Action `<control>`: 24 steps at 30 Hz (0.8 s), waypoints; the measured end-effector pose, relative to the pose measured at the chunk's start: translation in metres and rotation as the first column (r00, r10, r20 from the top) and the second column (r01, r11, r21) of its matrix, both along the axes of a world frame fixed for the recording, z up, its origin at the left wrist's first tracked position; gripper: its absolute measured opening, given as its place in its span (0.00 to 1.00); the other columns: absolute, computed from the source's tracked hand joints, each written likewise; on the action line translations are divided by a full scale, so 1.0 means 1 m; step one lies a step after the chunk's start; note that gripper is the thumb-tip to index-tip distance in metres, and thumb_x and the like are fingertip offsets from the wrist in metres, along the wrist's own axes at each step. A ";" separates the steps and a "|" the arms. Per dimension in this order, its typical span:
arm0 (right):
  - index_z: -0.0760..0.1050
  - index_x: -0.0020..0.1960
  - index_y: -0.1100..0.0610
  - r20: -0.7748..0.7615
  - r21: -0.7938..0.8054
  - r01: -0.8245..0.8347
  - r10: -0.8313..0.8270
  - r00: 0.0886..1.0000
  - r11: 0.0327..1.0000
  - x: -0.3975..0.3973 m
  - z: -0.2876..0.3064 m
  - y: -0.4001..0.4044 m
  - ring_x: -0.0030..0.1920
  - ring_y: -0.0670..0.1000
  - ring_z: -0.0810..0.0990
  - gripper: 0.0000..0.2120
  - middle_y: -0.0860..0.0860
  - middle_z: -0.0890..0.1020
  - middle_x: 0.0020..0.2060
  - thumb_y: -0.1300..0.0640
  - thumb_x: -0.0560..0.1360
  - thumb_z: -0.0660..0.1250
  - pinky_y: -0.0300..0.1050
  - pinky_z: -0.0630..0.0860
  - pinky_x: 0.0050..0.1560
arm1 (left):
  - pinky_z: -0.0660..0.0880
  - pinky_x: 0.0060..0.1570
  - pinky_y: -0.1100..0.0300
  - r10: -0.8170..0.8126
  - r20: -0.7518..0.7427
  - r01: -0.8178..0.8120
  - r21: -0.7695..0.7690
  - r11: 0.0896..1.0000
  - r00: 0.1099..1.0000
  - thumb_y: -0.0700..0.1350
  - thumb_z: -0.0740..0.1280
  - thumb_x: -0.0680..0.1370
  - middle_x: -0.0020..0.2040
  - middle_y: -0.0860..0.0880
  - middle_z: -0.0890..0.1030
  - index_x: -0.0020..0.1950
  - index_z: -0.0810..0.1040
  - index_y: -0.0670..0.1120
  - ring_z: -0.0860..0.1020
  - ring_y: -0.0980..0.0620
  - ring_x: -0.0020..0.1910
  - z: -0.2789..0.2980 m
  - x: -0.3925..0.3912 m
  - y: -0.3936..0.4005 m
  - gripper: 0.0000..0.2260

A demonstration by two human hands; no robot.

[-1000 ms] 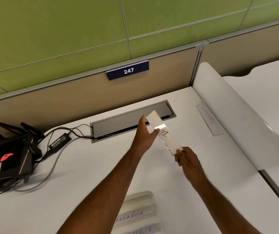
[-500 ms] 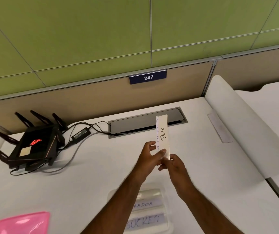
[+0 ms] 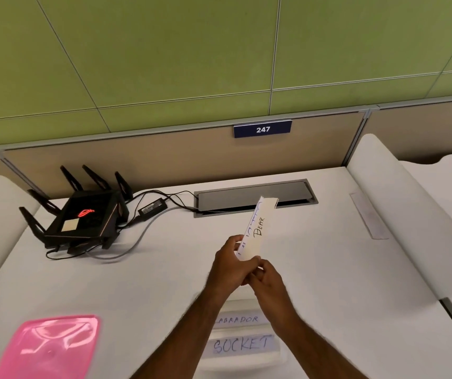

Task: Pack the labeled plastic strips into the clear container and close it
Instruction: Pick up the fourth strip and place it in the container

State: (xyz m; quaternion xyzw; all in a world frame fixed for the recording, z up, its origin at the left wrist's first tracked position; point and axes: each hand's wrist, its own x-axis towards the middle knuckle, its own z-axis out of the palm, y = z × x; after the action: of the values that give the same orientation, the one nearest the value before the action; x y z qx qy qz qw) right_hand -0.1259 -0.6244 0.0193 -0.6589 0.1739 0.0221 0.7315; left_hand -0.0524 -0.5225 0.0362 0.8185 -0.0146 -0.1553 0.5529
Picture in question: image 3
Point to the person's right hand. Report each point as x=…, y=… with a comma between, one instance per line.
x=271, y=286

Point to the person's left hand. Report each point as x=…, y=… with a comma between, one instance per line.
x=226, y=264

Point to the person's left thumb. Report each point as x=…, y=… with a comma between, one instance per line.
x=252, y=265

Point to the person's right thumb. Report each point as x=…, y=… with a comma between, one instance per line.
x=266, y=265

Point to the white card with blue writing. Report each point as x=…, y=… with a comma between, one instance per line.
x=245, y=242

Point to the white card with black writing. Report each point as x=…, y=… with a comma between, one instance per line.
x=261, y=228

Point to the person's right forearm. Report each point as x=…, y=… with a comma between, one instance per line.
x=304, y=343

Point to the person's left forearm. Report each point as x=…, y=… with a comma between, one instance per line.
x=182, y=335

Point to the small white word card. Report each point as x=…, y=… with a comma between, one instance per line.
x=241, y=320

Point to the large white word card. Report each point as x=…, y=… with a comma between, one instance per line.
x=243, y=344

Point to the translucent tape strip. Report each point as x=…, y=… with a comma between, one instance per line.
x=370, y=216

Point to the black power adapter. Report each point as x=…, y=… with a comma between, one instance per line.
x=153, y=207

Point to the beige desk partition panel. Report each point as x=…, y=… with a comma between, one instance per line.
x=423, y=130
x=170, y=157

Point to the blue number sign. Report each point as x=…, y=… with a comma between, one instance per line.
x=262, y=129

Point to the black router with antennas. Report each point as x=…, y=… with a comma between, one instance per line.
x=82, y=219

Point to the pink plastic pouch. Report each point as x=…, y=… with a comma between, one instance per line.
x=48, y=347

